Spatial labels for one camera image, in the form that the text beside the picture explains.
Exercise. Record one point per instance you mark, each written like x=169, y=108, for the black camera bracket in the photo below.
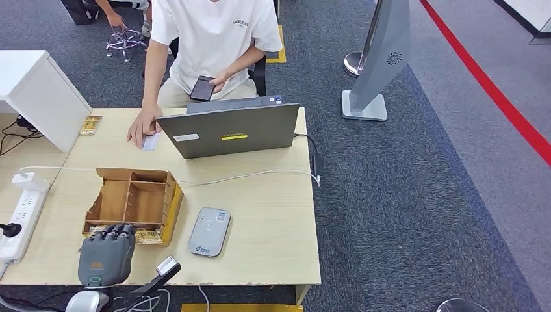
x=148, y=286

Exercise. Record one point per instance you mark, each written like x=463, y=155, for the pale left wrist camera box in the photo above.
x=167, y=265

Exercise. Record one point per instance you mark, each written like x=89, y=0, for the black smartphone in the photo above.
x=202, y=88

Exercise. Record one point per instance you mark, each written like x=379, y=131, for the white cabinet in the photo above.
x=47, y=98

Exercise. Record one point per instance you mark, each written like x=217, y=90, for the person's right forearm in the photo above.
x=154, y=86

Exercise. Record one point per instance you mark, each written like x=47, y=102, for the person's right hand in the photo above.
x=144, y=125

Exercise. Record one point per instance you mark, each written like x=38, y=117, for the black power adapter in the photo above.
x=318, y=166

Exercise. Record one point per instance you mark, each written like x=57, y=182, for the black bag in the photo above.
x=79, y=12

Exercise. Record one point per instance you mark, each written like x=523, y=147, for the stack of yellow key cards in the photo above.
x=90, y=125

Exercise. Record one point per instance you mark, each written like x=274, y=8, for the person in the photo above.
x=107, y=10
x=211, y=38

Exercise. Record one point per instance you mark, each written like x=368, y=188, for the white charger plug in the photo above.
x=29, y=182

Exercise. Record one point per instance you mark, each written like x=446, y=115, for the grey kiosk stand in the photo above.
x=383, y=56

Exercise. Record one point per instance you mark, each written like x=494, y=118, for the wooden desk leg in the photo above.
x=302, y=295

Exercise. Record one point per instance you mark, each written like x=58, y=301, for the chrome stanchion base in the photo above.
x=462, y=306
x=354, y=64

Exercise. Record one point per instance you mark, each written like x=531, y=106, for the chrome chair base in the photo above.
x=125, y=42

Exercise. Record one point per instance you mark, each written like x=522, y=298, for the yellow floor tape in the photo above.
x=241, y=308

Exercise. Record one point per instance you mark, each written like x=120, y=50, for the grey card reader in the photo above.
x=209, y=232

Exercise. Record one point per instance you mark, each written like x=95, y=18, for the person's left forearm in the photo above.
x=245, y=64

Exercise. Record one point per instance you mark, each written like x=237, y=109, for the wooden card organiser box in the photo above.
x=146, y=198

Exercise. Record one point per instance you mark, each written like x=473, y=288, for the person's left hand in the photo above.
x=220, y=81

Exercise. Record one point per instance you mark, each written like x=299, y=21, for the grey laptop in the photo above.
x=228, y=129

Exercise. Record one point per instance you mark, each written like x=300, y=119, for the white power strip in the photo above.
x=20, y=224

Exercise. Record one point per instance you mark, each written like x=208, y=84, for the white ID card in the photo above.
x=151, y=142

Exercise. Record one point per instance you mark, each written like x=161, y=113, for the white platform with black edge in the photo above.
x=529, y=13

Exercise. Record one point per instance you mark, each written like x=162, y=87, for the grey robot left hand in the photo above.
x=105, y=258

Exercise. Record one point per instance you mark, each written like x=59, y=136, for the black power plug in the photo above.
x=11, y=230

